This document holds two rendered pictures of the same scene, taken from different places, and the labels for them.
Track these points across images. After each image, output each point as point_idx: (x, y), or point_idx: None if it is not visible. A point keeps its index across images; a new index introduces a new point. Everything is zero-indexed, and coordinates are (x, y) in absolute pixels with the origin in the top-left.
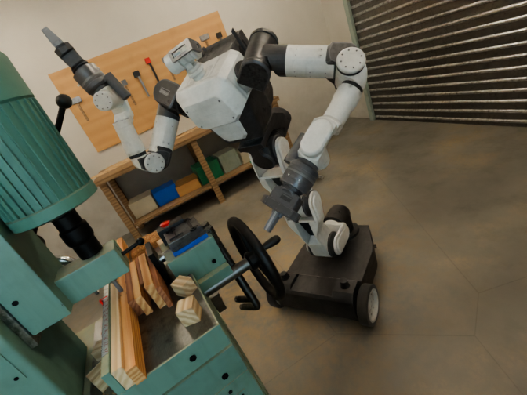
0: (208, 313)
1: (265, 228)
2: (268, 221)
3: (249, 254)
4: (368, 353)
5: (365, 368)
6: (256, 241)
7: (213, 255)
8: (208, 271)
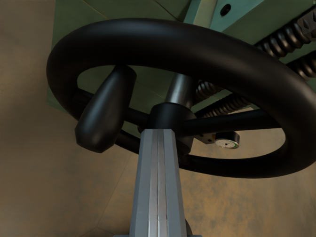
0: None
1: (163, 132)
2: (169, 162)
3: (180, 114)
4: (52, 225)
5: (51, 208)
6: (140, 26)
7: (238, 4)
8: (216, 9)
